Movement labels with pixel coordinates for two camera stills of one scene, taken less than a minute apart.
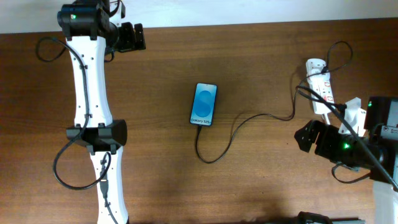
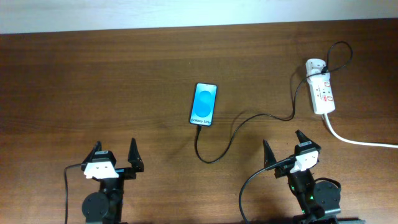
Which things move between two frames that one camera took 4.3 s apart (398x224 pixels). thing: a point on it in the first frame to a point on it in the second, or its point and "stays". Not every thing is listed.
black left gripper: [130, 43] to [135, 162]
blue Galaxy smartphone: [204, 104] stays
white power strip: [321, 84] stays
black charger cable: [295, 100] stays
